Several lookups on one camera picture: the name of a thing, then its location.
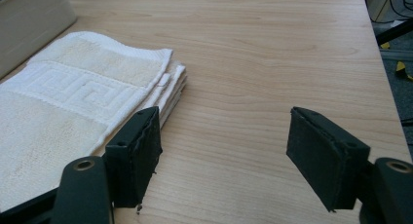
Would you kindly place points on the beige box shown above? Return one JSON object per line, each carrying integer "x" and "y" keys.
{"x": 29, "y": 22}

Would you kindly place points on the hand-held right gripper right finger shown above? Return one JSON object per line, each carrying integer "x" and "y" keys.
{"x": 324, "y": 159}

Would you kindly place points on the yellow tape piece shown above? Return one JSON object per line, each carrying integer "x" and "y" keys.
{"x": 401, "y": 68}

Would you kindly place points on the black metal stand leg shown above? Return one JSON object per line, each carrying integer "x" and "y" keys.
{"x": 394, "y": 31}

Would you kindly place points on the white towel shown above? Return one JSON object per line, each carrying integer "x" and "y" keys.
{"x": 65, "y": 97}

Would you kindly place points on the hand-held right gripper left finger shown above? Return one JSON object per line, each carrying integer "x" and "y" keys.
{"x": 134, "y": 159}

